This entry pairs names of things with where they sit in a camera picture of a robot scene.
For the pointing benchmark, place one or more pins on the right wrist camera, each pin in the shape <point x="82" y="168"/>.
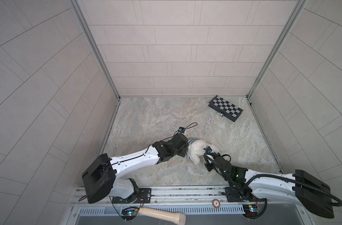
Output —
<point x="209" y="151"/>

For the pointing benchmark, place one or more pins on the circuit board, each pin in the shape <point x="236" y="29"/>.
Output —
<point x="251" y="210"/>
<point x="129" y="213"/>

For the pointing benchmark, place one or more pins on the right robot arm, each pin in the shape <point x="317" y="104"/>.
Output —
<point x="300" y="187"/>

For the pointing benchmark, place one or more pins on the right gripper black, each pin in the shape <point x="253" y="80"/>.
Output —
<point x="206" y="164"/>

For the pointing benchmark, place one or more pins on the blue white striped sweater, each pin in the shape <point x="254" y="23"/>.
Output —
<point x="191" y="151"/>

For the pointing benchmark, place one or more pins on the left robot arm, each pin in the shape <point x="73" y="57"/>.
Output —
<point x="103" y="177"/>

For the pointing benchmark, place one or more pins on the red round sticker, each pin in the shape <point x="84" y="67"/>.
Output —
<point x="216" y="203"/>

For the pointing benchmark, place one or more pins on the right circuit board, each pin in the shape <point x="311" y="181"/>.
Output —
<point x="251" y="210"/>

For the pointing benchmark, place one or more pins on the beige cylindrical handle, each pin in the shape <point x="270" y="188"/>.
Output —
<point x="176" y="218"/>

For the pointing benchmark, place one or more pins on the left circuit board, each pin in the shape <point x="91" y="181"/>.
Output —
<point x="129" y="213"/>

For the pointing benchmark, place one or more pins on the black white checkerboard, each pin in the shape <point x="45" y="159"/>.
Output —
<point x="224" y="107"/>

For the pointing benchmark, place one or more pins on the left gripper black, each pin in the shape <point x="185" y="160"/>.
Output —
<point x="183" y="150"/>

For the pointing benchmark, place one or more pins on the white teddy bear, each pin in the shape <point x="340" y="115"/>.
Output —
<point x="200" y="145"/>

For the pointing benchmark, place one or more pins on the aluminium mounting rail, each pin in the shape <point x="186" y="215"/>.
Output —
<point x="186" y="195"/>

